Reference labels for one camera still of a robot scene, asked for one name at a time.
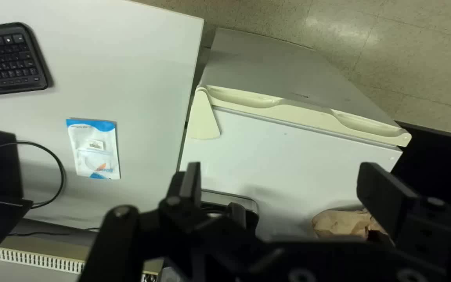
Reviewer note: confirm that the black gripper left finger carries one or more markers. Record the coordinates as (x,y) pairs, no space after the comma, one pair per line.
(191,183)

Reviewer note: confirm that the brown paper bag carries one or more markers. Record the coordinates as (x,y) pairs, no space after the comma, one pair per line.
(343,223)

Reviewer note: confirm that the black computer keyboard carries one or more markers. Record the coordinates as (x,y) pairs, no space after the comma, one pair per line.
(4,59)

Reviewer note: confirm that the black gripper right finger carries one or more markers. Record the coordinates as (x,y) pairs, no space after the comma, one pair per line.
(385,195)

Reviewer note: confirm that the white ribbed grille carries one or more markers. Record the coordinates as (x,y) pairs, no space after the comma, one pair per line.
(37,261)

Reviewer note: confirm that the blue and white packet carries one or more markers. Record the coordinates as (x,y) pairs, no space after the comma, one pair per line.
(94,150)

